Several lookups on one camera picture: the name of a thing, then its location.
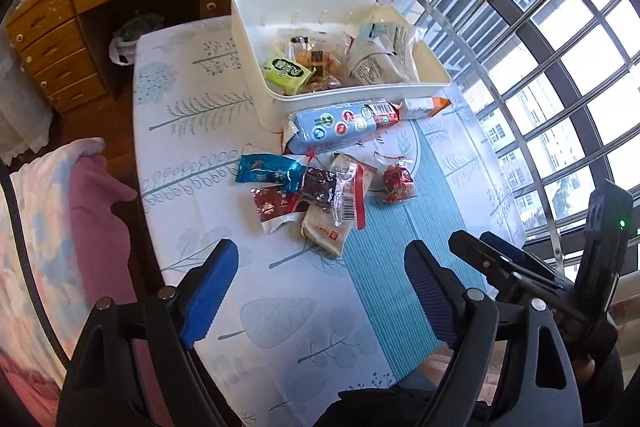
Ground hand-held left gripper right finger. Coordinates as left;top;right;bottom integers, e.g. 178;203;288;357
402;239;583;427

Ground pastel patterned blanket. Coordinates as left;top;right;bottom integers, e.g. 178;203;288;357
0;137;107;380

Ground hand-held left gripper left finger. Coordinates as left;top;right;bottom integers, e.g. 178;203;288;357
57;238;241;427

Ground clear packet red strip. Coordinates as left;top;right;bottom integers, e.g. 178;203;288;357
329;153;379;229

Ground white plastic bin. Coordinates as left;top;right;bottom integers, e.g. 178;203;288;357
229;0;453;130

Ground white and orange packet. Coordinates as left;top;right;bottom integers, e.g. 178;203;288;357
402;95;453;121

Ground beige packet red mark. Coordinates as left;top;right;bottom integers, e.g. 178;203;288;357
298;205;352;259

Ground green snack packet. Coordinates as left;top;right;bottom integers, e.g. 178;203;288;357
262;55;314;97

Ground coral pink cloth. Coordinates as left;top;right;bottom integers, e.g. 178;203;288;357
0;347;63;427

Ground small red packet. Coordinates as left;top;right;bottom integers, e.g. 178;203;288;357
382;164;418;204

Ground metal window grille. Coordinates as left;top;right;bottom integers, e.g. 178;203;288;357
377;0;640;260

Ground light blue biscuit pack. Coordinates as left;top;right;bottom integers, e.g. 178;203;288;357
283;99;404;156

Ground bin with plastic bag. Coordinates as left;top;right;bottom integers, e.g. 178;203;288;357
108;12;167;67

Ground person's black jacket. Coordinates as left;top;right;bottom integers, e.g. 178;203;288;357
317;369;453;427

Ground black cable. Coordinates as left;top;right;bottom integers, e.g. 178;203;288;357
0;164;72;364

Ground red-brown shiny packet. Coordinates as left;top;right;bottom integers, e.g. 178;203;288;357
250;185;312;236

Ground blue shiny packet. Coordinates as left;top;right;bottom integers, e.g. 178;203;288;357
234;153;307;198

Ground white and blue packet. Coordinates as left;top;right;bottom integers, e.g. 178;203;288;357
350;17;417;58

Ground clear packet brown cookies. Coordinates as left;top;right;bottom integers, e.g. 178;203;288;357
289;34;347;90

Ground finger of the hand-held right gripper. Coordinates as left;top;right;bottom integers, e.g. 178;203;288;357
448;230;516;281
481;232;569;291

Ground white lace cloth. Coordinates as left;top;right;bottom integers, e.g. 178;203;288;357
0;39;55;164

